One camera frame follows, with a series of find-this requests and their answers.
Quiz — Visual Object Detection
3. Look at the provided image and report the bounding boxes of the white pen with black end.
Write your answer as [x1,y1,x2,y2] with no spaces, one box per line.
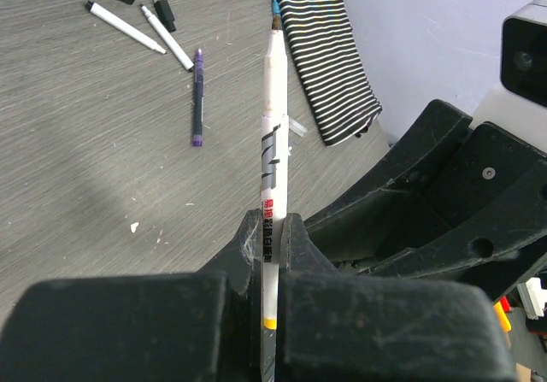
[139,3,194,72]

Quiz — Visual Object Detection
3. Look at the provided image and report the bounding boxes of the black cap with white tip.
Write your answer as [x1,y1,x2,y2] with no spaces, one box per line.
[153,0,176,32]

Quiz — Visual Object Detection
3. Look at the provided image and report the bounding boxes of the purple pen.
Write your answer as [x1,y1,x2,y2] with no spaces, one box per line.
[192,49,204,147]

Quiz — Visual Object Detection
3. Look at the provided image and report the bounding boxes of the white marker with yellow end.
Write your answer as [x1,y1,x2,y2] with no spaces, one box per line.
[261,28,288,381]

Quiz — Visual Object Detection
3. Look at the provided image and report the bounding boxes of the black white striped cloth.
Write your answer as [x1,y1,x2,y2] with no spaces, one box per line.
[276,0,382,146]

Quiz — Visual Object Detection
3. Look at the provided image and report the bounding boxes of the teal pen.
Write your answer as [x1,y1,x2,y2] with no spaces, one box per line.
[272,0,282,31]

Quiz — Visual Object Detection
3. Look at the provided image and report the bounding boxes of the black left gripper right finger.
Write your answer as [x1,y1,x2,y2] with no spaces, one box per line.
[276,214,517,381]

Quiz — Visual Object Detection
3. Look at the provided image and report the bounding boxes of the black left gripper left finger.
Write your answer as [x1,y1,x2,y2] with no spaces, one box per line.
[1,210,261,381]

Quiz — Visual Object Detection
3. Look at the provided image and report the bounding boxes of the short white pen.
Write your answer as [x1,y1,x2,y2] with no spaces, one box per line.
[85,1,167,55]

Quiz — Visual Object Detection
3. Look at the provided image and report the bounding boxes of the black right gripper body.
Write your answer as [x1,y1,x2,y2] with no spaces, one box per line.
[305,100,546,300]

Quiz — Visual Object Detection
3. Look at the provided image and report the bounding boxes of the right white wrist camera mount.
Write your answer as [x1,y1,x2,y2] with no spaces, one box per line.
[471,0,546,152]

